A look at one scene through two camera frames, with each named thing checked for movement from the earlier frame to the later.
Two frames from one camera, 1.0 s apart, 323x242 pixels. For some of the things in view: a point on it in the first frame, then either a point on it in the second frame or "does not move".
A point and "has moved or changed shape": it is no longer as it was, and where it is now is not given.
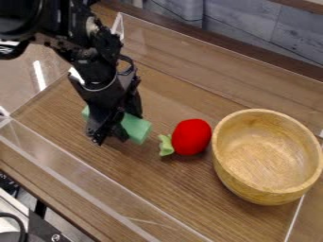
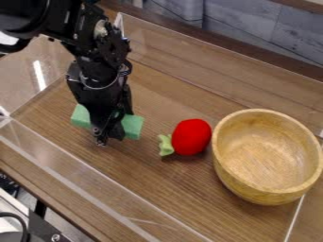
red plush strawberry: [190, 139] does not move
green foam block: [135, 126] has moved or changed shape
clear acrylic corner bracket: [119, 25] does not move
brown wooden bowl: [266, 156] does not move
